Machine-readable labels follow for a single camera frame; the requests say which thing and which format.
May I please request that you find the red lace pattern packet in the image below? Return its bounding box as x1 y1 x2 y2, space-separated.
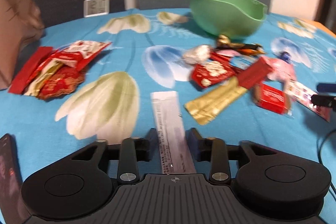
39 67 87 101

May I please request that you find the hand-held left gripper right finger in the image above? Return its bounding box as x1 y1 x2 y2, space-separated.
187 128 277 186

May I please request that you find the red packet with white print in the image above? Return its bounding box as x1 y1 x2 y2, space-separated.
191 60 235 88

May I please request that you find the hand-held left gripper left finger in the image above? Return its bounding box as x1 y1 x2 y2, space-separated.
70 128 158 185

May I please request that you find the red stick packet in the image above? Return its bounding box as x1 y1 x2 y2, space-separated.
8 46 54 95
235 56 274 89

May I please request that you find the black cable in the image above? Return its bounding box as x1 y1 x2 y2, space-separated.
318 130 336 193

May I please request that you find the blue floral tablecloth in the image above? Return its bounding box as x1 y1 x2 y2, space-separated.
0 7 336 224

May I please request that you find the gold and white packet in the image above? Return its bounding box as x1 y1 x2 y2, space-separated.
24 60 65 97

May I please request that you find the black smartphone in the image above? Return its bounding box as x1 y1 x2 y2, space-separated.
0 133 29 224

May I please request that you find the gold foil candy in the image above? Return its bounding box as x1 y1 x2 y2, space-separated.
217 34 233 45

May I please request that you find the white wall socket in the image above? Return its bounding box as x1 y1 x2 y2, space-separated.
83 0 110 18

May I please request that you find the green plastic bowl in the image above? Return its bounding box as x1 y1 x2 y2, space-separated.
179 0 268 38

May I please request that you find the silver foil candy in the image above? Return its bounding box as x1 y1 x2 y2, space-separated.
182 45 212 65

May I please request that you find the dark brown candy packet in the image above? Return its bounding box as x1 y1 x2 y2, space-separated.
216 42 265 55

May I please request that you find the red square wrapped candy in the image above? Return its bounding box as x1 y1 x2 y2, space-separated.
252 83 293 116

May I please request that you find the red and white packet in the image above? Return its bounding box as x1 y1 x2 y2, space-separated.
51 40 112 71

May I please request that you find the gold stick packet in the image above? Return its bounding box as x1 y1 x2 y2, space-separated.
184 76 248 125

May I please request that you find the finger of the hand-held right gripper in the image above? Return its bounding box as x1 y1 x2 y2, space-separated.
310 94 336 110
316 83 336 92

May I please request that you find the pink wrapped candy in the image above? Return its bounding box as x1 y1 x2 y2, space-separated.
262 56 298 88

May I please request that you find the brown paper bag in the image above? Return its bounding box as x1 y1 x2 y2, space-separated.
0 0 45 90

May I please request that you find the pink long packet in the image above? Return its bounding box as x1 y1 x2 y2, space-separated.
285 80 332 123

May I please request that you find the white stick packet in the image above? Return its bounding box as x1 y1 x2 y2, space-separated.
150 91 196 174

